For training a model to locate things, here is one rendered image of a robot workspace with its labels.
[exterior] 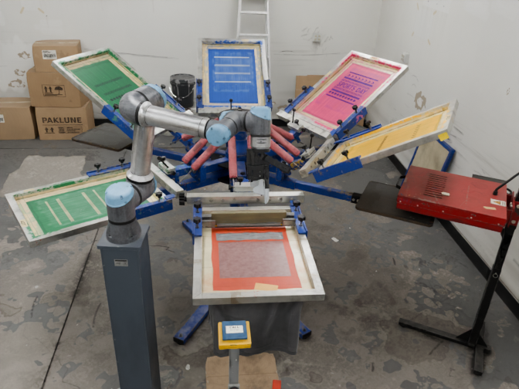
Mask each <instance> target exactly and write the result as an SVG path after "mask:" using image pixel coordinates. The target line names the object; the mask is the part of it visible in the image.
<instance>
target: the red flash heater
mask: <svg viewBox="0 0 519 389"><path fill-rule="evenodd" d="M500 185H501V183H497V182H492V181H486V180H482V179H478V178H471V177H467V176H463V175H458V174H451V173H447V172H443V171H436V170H432V169H428V168H424V167H416V166H412V165H410V167H409V170H408V172H407V175H406V176H405V180H404V181H403V183H402V186H401V188H400V191H399V193H398V196H397V200H396V202H397V205H396V208H398V209H402V210H406V211H411V212H415V213H419V214H422V215H428V216H432V217H435V218H441V219H445V220H448V221H452V222H458V223H461V224H464V225H471V226H474V227H478V228H484V229H487V230H491V231H495V232H500V233H501V232H502V229H503V227H504V226H505V224H506V223H507V227H508V228H509V225H510V223H511V219H512V216H513V213H514V208H515V207H514V191H513V193H512V194H507V185H504V186H503V187H502V188H500V189H498V190H497V191H498V194H497V195H493V192H494V191H495V189H496V188H497V187H498V186H500ZM442 192H446V193H449V196H445V195H442Z"/></svg>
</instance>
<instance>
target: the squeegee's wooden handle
mask: <svg viewBox="0 0 519 389"><path fill-rule="evenodd" d="M286 217H287V212H286V210H259V211H212V220H215V225H217V224H230V223H269V222H280V224H283V218H286Z"/></svg>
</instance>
